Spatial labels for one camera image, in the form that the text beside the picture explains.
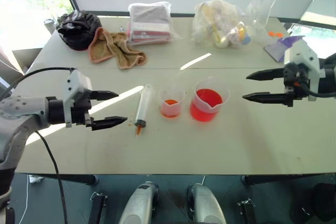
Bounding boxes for brown towel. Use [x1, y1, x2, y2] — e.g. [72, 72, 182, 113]
[88, 27, 148, 70]

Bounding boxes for silver right robot leg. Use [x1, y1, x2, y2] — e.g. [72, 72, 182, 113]
[186, 183, 227, 224]

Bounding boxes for clear plastic syringe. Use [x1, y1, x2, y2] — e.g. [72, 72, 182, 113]
[134, 83, 154, 137]

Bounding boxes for bagged folded cloths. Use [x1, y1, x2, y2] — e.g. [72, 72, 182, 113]
[127, 1, 182, 46]

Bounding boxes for empty clear plastic bag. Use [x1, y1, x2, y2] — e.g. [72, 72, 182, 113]
[245, 0, 277, 46]

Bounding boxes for black table frame bar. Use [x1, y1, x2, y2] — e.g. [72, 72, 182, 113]
[240, 173, 325, 186]
[27, 173, 99, 186]

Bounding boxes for black plastic bag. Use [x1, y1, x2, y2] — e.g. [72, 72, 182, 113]
[57, 10, 102, 51]

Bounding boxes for silver robot leg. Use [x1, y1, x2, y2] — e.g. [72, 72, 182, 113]
[118, 180, 160, 224]
[186, 183, 227, 224]

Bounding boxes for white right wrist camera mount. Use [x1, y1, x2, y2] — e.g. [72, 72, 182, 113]
[284, 38, 321, 102]

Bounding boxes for small beaker orange liquid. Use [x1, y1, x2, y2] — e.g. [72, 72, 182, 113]
[159, 87, 186, 119]

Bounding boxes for silver left robot leg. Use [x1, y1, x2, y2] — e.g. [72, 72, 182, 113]
[118, 180, 160, 224]

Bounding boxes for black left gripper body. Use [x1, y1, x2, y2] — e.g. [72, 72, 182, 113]
[68, 90, 96, 128]

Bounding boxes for black table leg clamp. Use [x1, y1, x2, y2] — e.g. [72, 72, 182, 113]
[88, 191, 109, 224]
[237, 198, 257, 224]

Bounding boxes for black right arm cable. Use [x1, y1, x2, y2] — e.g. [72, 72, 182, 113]
[296, 81, 336, 98]

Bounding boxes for black rounded floor object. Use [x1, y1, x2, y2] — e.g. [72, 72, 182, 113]
[299, 182, 336, 222]

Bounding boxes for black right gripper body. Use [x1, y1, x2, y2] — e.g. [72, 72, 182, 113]
[282, 62, 310, 108]

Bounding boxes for grey tumbler cup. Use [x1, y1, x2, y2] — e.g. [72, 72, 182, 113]
[44, 18, 56, 35]

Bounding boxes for purple plastic bag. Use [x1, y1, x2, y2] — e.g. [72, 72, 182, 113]
[263, 35, 306, 63]

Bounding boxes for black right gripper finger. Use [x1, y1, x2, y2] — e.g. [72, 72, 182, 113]
[246, 67, 286, 82]
[241, 91, 294, 108]

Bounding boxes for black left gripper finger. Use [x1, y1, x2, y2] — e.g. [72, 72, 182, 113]
[90, 116, 129, 132]
[90, 90, 120, 101]

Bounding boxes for white floor cable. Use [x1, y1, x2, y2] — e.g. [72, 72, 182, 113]
[18, 174, 44, 224]

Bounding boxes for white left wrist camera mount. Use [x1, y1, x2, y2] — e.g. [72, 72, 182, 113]
[61, 69, 93, 129]

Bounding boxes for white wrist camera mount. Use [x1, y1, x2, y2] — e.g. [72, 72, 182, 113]
[284, 38, 321, 102]
[61, 69, 93, 129]

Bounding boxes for large beaker red liquid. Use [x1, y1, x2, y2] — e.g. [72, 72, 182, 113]
[189, 76, 232, 123]

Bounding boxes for clear bag of toys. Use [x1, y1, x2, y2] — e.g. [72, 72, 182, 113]
[191, 0, 253, 50]

